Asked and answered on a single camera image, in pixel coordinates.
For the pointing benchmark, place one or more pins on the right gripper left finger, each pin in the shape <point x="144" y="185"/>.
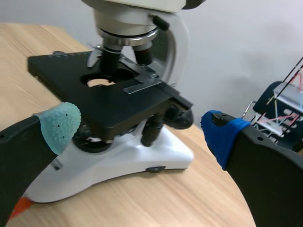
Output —
<point x="26" y="142"/>

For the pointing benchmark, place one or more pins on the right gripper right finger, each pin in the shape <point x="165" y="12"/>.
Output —
<point x="265" y="165"/>

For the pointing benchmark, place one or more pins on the white and black microscope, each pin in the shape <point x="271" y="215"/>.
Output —
<point x="113" y="99"/>

